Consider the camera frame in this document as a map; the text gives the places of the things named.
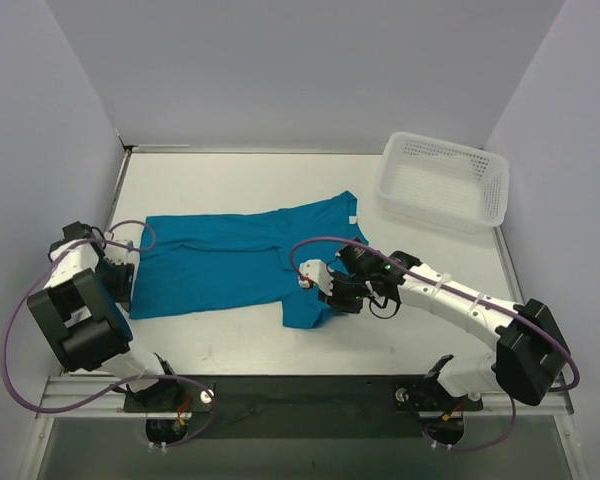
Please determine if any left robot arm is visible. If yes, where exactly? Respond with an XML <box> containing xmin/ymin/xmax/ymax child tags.
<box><xmin>26</xmin><ymin>222</ymin><xmax>184</xmax><ymax>411</ymax></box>

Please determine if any teal t shirt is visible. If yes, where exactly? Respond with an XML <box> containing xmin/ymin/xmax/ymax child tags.
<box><xmin>130</xmin><ymin>191</ymin><xmax>366</xmax><ymax>329</ymax></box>

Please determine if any white perforated plastic basket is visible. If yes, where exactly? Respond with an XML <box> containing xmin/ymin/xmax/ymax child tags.
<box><xmin>376</xmin><ymin>132</ymin><xmax>510</xmax><ymax>233</ymax></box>

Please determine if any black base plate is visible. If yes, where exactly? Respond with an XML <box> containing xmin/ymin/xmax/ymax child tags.
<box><xmin>123</xmin><ymin>374</ymin><xmax>483</xmax><ymax>443</ymax></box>

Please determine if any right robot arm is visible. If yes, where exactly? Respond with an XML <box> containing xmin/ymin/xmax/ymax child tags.
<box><xmin>300</xmin><ymin>245</ymin><xmax>569</xmax><ymax>408</ymax></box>

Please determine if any aluminium mounting rail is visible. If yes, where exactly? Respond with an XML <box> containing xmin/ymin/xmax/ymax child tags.
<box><xmin>34</xmin><ymin>370</ymin><xmax>575</xmax><ymax>420</ymax></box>

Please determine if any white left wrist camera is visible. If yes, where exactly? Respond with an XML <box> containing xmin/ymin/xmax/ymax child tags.
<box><xmin>104</xmin><ymin>233</ymin><xmax>138</xmax><ymax>265</ymax></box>

